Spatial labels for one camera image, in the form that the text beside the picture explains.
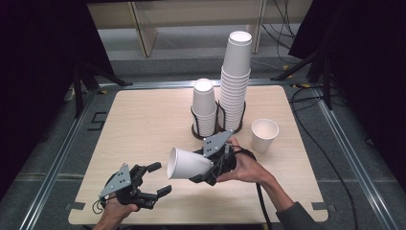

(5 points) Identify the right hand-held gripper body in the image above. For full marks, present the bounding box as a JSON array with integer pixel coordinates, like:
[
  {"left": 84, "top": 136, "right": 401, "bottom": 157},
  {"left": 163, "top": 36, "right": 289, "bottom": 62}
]
[{"left": 202, "top": 129, "right": 238, "bottom": 187}]

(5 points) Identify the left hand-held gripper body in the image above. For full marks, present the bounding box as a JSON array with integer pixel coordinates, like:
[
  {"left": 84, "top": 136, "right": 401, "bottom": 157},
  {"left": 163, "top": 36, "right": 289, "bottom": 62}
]
[{"left": 98, "top": 163, "right": 144, "bottom": 207}]

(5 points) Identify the black wire cup holder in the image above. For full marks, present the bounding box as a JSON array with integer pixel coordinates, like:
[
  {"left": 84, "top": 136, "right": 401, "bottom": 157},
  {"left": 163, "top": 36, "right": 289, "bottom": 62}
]
[{"left": 190, "top": 99, "right": 248, "bottom": 141}]

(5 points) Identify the white paper cup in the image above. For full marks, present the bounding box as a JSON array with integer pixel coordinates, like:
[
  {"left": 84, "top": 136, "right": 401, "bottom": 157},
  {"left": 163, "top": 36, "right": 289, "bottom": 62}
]
[
  {"left": 166, "top": 146, "right": 214, "bottom": 180},
  {"left": 251, "top": 118, "right": 281, "bottom": 154}
]

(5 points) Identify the short stack of white cups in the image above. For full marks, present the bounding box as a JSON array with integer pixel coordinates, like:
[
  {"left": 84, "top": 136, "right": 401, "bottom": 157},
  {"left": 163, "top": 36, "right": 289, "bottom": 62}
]
[{"left": 192, "top": 78, "right": 219, "bottom": 138}]

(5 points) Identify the tall stack of white cups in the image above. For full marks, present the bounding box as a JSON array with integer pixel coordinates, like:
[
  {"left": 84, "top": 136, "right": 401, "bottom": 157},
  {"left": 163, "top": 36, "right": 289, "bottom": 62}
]
[{"left": 218, "top": 30, "right": 253, "bottom": 132}]

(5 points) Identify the person's left hand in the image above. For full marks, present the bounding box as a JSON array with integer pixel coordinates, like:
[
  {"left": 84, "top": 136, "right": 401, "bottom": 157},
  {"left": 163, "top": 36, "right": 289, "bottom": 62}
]
[{"left": 94, "top": 195, "right": 141, "bottom": 230}]

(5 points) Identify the person's right hand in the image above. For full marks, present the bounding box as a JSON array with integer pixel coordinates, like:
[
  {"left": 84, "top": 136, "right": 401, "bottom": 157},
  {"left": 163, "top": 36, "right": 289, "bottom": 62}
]
[{"left": 215, "top": 136, "right": 275, "bottom": 187}]

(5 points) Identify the grey tape strip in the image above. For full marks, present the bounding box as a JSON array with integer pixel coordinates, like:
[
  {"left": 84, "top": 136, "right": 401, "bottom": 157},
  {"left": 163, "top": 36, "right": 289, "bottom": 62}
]
[
  {"left": 65, "top": 201, "right": 86, "bottom": 211},
  {"left": 311, "top": 201, "right": 337, "bottom": 213}
]

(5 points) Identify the black metal stand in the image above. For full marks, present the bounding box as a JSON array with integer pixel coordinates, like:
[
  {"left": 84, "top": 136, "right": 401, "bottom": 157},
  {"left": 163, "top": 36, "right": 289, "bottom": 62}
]
[
  {"left": 71, "top": 58, "right": 134, "bottom": 119},
  {"left": 270, "top": 47, "right": 334, "bottom": 111}
]

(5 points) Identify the light wooden furniture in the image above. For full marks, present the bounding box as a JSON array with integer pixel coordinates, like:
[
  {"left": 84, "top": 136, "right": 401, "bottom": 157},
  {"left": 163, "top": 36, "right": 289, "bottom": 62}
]
[{"left": 86, "top": 0, "right": 268, "bottom": 58}]

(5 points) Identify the dark curtain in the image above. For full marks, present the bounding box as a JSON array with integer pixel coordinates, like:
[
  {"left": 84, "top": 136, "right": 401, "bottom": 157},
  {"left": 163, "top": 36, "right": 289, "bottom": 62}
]
[
  {"left": 0, "top": 0, "right": 116, "bottom": 200},
  {"left": 288, "top": 0, "right": 406, "bottom": 193}
]

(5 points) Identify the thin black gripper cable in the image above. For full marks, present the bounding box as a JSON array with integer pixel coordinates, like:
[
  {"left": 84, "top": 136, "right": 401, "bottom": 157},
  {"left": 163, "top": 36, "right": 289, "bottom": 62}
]
[{"left": 92, "top": 196, "right": 108, "bottom": 216}]

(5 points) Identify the thick black gripper cable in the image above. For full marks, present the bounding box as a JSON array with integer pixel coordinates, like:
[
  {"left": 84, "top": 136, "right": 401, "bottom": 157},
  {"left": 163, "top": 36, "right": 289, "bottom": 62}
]
[{"left": 223, "top": 144, "right": 274, "bottom": 230}]

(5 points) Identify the metal floor rail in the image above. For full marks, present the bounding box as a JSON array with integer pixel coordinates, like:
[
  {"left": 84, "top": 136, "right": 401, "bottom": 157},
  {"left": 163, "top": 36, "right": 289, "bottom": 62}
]
[
  {"left": 314, "top": 92, "right": 400, "bottom": 230},
  {"left": 99, "top": 79, "right": 293, "bottom": 90},
  {"left": 18, "top": 90, "right": 97, "bottom": 230}
]

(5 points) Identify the long black floor cable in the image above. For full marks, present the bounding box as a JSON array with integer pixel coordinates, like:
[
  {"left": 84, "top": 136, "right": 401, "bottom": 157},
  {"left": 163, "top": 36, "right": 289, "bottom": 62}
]
[{"left": 288, "top": 85, "right": 359, "bottom": 230}]

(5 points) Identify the black hanging cable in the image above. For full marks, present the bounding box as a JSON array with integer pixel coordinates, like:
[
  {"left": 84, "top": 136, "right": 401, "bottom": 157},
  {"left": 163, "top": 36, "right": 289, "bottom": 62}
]
[
  {"left": 272, "top": 0, "right": 297, "bottom": 40},
  {"left": 261, "top": 23, "right": 292, "bottom": 51}
]

